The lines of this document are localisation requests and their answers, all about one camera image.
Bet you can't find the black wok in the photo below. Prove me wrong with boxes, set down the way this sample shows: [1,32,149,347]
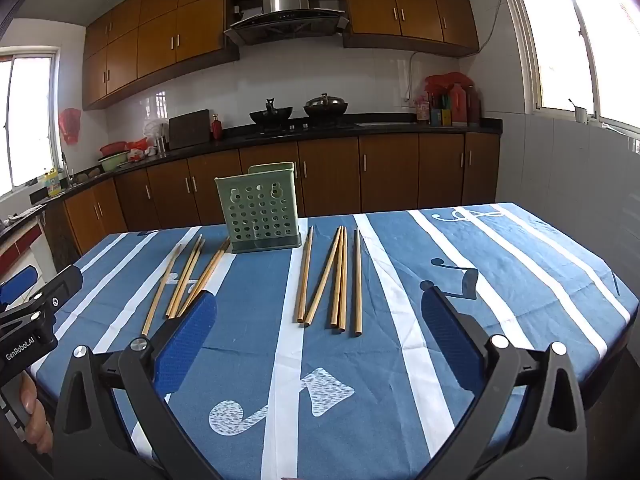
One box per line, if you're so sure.
[249,97,294,133]

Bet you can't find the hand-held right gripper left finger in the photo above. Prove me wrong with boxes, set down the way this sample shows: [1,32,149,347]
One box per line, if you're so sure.
[52,290,221,480]

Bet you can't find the small sliding window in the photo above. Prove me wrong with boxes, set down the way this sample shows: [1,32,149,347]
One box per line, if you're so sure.
[0,46,60,201]

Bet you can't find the wooden upper cabinets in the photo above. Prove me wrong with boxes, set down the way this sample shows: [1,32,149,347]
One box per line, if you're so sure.
[81,0,481,112]

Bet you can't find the green basin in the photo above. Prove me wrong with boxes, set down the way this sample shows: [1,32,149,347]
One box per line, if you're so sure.
[98,152,132,173]

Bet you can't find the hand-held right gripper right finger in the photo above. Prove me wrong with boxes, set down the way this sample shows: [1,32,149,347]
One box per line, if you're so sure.
[420,285,588,480]

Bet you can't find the dark wooden cutting board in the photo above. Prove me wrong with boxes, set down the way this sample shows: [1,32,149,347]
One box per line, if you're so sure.
[168,109,212,151]

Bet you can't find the hanging red plastic bag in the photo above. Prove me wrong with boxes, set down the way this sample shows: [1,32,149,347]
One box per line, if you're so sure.
[58,107,82,147]

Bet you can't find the large sliding window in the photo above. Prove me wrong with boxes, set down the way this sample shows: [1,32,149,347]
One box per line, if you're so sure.
[500,0,640,138]

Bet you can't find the white wall cable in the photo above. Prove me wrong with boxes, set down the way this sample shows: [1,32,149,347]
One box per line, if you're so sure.
[407,0,507,103]

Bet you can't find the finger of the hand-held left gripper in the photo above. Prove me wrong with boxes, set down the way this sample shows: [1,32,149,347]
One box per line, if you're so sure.
[20,264,84,333]
[0,266,39,307]

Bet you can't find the black kitchen countertop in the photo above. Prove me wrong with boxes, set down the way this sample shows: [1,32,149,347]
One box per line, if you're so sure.
[27,117,503,206]

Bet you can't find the dark red bottle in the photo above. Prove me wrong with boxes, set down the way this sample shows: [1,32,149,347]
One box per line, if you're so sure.
[467,86,483,127]

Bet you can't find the large red oil bottle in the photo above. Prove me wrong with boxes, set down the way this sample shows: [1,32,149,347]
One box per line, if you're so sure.
[451,85,469,127]

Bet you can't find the black gas stove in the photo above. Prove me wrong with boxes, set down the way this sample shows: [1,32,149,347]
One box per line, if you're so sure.
[245,119,357,136]

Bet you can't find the red and white bag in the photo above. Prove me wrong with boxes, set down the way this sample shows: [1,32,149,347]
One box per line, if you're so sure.
[125,137,157,162]

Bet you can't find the red low cabinet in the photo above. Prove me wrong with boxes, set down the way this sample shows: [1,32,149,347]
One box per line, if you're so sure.
[0,220,48,273]

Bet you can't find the green perforated utensil holder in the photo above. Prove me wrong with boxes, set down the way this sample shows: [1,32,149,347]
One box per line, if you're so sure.
[215,162,305,255]

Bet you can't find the lidded wok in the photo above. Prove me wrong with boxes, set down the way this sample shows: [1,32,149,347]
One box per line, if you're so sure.
[303,93,349,120]

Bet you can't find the blue striped tablecloth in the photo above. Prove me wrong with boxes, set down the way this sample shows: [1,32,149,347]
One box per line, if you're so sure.
[30,202,640,480]

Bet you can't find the person's left hand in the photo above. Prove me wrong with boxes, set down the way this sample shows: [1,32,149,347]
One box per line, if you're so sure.
[19,374,55,455]

